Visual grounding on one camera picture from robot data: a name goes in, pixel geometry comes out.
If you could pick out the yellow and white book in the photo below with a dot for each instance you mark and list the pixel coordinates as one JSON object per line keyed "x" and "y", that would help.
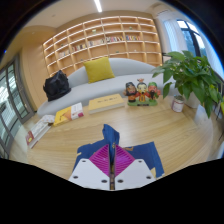
{"x": 68, "y": 114}

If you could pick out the colourful figurine group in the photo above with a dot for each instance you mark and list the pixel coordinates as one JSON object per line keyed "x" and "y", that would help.
{"x": 142, "y": 93}

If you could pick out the plain yellow book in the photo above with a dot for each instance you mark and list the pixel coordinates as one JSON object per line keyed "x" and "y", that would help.
{"x": 106, "y": 103}

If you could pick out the blue printed towel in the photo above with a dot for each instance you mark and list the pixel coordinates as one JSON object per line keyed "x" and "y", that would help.
{"x": 111, "y": 133}

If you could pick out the long ceiling light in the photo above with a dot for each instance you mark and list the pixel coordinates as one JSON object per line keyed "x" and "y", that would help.
{"x": 98, "y": 5}

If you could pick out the green potted plant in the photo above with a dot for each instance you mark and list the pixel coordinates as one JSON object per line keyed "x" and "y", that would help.
{"x": 193, "y": 76}

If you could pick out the wooden wall shelf unit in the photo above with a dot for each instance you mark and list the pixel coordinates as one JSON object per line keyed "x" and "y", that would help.
{"x": 100, "y": 43}

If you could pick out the dark-framed window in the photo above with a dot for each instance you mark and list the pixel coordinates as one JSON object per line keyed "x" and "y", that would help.
{"x": 193, "y": 40}

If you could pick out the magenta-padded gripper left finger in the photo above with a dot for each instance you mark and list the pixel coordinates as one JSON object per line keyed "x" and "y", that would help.
{"x": 90, "y": 175}

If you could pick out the glass door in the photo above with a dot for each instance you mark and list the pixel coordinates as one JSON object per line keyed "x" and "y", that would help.
{"x": 11, "y": 106}

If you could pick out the grey curved sofa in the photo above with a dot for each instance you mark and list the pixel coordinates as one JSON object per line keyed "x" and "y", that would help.
{"x": 100, "y": 88}

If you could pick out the red and white book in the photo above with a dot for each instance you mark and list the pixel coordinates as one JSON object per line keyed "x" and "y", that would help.
{"x": 38, "y": 131}

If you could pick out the black bag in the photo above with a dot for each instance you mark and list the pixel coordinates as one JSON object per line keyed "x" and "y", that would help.
{"x": 56, "y": 86}

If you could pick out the yellow cushion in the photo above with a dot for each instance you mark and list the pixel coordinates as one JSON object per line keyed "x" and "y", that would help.
{"x": 99, "y": 69}

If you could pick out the small white and red cup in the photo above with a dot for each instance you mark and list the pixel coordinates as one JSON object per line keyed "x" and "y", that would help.
{"x": 177, "y": 104}

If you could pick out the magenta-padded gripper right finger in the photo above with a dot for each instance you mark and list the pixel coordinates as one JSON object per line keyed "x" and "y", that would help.
{"x": 133, "y": 175}

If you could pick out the white air conditioner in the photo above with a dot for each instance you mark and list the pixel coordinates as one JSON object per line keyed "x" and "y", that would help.
{"x": 164, "y": 12}

